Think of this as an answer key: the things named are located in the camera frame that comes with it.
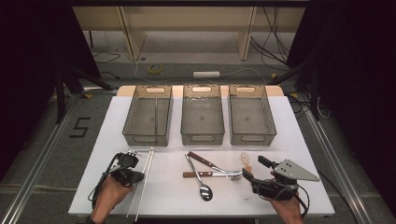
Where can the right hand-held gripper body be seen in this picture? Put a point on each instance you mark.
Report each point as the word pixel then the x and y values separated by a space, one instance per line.
pixel 274 189

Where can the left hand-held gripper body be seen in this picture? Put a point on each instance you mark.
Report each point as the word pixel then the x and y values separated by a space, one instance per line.
pixel 127 177

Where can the clear grey plastic bin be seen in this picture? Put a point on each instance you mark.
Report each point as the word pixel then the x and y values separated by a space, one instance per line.
pixel 202 119
pixel 250 119
pixel 143 118

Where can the metal spoon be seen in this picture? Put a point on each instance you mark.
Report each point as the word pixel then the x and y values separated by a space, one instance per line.
pixel 206 193

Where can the person's right hand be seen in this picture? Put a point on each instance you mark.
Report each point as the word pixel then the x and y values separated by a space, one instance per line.
pixel 289 213

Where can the person's left hand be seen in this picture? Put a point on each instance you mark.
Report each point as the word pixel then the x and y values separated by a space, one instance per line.
pixel 109 199

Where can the black metal stand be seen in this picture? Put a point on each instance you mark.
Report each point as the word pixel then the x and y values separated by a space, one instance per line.
pixel 315 99
pixel 59 99

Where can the white power strip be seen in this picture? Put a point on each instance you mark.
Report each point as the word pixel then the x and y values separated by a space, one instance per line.
pixel 206 74

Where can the yellow tape roll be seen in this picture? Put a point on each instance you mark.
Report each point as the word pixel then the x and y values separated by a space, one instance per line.
pixel 155 69

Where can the black curtain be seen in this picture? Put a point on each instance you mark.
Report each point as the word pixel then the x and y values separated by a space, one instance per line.
pixel 28 62
pixel 358 77

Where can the beige wooden shelf unit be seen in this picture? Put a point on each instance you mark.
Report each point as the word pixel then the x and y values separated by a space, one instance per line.
pixel 190 18

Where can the metal floor rail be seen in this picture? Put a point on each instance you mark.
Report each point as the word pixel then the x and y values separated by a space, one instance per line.
pixel 340 171
pixel 38 161

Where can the black frame bar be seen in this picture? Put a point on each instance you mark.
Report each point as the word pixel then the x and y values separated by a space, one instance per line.
pixel 186 3

